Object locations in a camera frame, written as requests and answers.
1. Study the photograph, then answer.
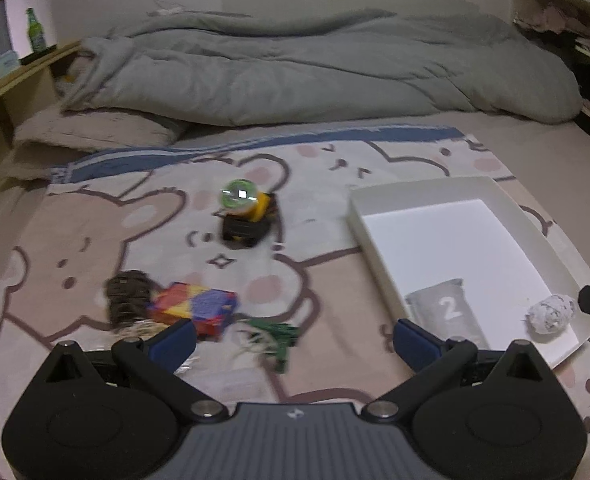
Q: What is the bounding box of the grey duvet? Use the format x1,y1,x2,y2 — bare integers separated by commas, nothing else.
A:
60,7,584,127

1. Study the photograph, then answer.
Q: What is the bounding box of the colourful card box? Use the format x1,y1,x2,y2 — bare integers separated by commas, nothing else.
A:
147,282,239,342

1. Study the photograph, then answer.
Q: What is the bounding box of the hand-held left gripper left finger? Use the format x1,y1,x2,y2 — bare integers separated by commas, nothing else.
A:
42,318,229,424

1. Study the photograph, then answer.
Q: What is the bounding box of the dark brown woven object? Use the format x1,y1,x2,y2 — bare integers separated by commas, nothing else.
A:
104,270,157,335

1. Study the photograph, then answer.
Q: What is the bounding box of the bear printed blanket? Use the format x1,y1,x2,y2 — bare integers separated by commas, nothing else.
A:
0,126,590,480

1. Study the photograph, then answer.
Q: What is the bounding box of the beige fuzzy pillow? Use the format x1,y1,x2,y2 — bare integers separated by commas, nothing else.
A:
14,106,192,154

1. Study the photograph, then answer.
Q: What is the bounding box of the green glass bottle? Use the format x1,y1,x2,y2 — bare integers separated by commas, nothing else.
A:
25,7,45,54

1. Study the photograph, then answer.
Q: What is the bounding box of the grey numbered packet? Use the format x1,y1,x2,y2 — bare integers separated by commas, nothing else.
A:
405,278,490,348

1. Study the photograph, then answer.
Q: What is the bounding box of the pink cloth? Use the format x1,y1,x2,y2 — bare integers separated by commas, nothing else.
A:
517,0,590,37

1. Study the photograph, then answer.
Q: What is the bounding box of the yellow black headlamp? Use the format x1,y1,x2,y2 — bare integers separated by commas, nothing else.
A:
217,179,281,250

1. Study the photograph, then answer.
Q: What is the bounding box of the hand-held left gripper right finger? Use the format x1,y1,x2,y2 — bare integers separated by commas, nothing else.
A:
362,317,552,424

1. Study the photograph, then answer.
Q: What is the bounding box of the white shallow tray box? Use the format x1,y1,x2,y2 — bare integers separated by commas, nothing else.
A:
347,176,590,372

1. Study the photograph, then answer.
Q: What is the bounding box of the crumpled white paper ball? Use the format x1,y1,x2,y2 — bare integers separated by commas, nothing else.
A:
526,294,580,345

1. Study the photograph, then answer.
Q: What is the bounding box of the beige bed sheet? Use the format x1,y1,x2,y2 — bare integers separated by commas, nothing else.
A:
0,110,590,321

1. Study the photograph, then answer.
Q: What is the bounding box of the wooden bedside shelf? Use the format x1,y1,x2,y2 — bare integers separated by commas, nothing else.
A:
0,40,84,153

